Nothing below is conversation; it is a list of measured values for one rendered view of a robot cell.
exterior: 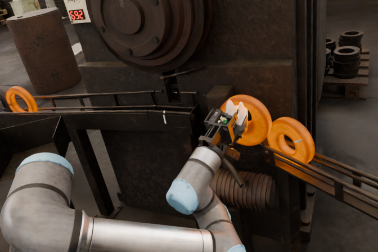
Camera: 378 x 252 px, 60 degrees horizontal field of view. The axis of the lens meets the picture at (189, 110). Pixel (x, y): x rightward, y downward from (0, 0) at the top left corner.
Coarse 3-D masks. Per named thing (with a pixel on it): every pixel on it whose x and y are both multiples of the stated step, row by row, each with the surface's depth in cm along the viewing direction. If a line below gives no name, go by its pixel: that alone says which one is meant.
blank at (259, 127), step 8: (232, 96) 96; (240, 96) 93; (248, 96) 93; (224, 104) 95; (248, 104) 91; (256, 104) 90; (256, 112) 91; (264, 112) 90; (256, 120) 92; (264, 120) 90; (248, 128) 95; (256, 128) 93; (264, 128) 92; (248, 136) 96; (256, 136) 94; (264, 136) 93; (248, 144) 98; (256, 144) 96
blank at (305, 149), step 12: (276, 120) 98; (288, 120) 96; (276, 132) 100; (288, 132) 96; (300, 132) 92; (276, 144) 102; (300, 144) 94; (312, 144) 93; (300, 156) 95; (312, 156) 95
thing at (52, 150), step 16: (16, 128) 142; (32, 128) 143; (48, 128) 144; (64, 128) 143; (0, 144) 137; (16, 144) 145; (32, 144) 146; (48, 144) 147; (64, 144) 137; (0, 160) 134; (16, 160) 141; (0, 176) 131
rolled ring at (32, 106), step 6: (12, 90) 168; (18, 90) 167; (24, 90) 168; (6, 96) 173; (12, 96) 174; (24, 96) 167; (30, 96) 169; (12, 102) 175; (30, 102) 168; (12, 108) 176; (18, 108) 177; (30, 108) 170; (36, 108) 171
